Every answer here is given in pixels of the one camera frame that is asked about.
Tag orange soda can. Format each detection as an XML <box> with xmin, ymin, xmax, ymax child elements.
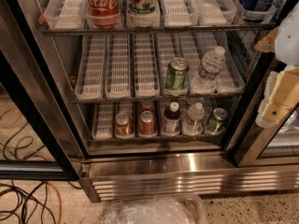
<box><xmin>115</xmin><ymin>112</ymin><xmax>132</xmax><ymax>137</ymax></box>

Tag green white soda can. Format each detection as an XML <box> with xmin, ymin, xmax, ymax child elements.
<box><xmin>128</xmin><ymin>0</ymin><xmax>157</xmax><ymax>27</ymax></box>

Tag red soda can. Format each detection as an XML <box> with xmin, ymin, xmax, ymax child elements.
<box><xmin>139</xmin><ymin>111</ymin><xmax>156</xmax><ymax>135</ymax></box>
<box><xmin>140</xmin><ymin>101</ymin><xmax>155</xmax><ymax>112</ymax></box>

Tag red Coca-Cola can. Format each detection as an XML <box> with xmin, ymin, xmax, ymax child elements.
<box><xmin>87</xmin><ymin>0</ymin><xmax>120</xmax><ymax>28</ymax></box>

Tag green can shelf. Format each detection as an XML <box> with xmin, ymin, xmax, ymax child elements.
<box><xmin>165</xmin><ymin>57</ymin><xmax>189</xmax><ymax>96</ymax></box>
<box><xmin>206</xmin><ymin>108</ymin><xmax>228</xmax><ymax>134</ymax></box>

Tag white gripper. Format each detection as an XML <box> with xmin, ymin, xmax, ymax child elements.
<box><xmin>254</xmin><ymin>2</ymin><xmax>299</xmax><ymax>128</ymax></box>

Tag small water bottle bottom shelf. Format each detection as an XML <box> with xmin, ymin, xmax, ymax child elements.
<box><xmin>183</xmin><ymin>103</ymin><xmax>205</xmax><ymax>136</ymax></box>

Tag green can bottom shelf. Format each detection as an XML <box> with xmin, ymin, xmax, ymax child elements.
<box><xmin>206</xmin><ymin>108</ymin><xmax>228</xmax><ymax>134</ymax></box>

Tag middle wire shelf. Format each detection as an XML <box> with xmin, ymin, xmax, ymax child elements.
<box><xmin>72</xmin><ymin>91</ymin><xmax>244</xmax><ymax>105</ymax></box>

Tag wire shelf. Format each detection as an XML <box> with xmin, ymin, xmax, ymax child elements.
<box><xmin>72</xmin><ymin>91</ymin><xmax>244</xmax><ymax>105</ymax></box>
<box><xmin>40</xmin><ymin>23</ymin><xmax>275</xmax><ymax>36</ymax></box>
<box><xmin>89</xmin><ymin>133</ymin><xmax>222</xmax><ymax>143</ymax></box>

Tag green can middle shelf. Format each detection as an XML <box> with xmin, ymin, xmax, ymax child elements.
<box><xmin>165</xmin><ymin>57</ymin><xmax>189</xmax><ymax>96</ymax></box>

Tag red soda can front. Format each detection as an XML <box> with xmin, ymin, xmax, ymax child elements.
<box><xmin>139</xmin><ymin>111</ymin><xmax>156</xmax><ymax>135</ymax></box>

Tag top wire shelf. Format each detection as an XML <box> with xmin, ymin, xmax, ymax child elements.
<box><xmin>40</xmin><ymin>23</ymin><xmax>275</xmax><ymax>36</ymax></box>

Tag left glass fridge door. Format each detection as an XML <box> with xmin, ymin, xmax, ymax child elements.
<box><xmin>0</xmin><ymin>0</ymin><xmax>83</xmax><ymax>181</ymax></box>

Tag dark juice bottle white cap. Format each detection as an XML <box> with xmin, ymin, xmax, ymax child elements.
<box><xmin>163</xmin><ymin>102</ymin><xmax>180</xmax><ymax>136</ymax></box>

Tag bottom wire shelf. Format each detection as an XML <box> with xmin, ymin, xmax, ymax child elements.
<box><xmin>89</xmin><ymin>133</ymin><xmax>222</xmax><ymax>143</ymax></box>

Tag black and orange floor cables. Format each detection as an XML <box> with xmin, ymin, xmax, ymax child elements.
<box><xmin>0</xmin><ymin>107</ymin><xmax>82</xmax><ymax>224</ymax></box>

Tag glass fridge door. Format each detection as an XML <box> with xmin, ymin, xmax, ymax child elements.
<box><xmin>0</xmin><ymin>0</ymin><xmax>83</xmax><ymax>181</ymax></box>
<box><xmin>223</xmin><ymin>53</ymin><xmax>299</xmax><ymax>167</ymax></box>

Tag water bottle middle shelf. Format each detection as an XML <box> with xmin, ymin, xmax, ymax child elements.
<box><xmin>191</xmin><ymin>46</ymin><xmax>225</xmax><ymax>93</ymax></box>

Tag right glass fridge door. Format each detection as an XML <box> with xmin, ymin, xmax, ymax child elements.
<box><xmin>223</xmin><ymin>53</ymin><xmax>299</xmax><ymax>167</ymax></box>

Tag clear plastic bag bin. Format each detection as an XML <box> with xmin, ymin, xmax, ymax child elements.
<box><xmin>100</xmin><ymin>194</ymin><xmax>208</xmax><ymax>224</ymax></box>

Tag red soda can rear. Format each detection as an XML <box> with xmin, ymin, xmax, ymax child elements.
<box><xmin>140</xmin><ymin>101</ymin><xmax>155</xmax><ymax>112</ymax></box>

